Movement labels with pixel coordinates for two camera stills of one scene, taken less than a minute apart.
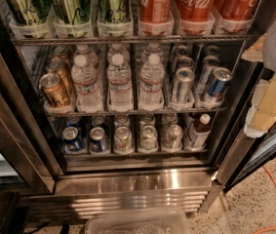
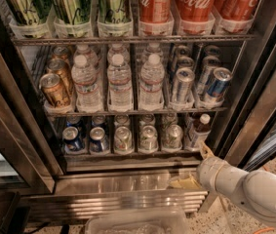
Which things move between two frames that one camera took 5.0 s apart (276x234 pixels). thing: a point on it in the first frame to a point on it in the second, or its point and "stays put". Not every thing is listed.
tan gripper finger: (256, 52) to (215, 174)
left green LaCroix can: (28, 3) stays put
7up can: (173, 137) stays put
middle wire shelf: (52, 114) stays put
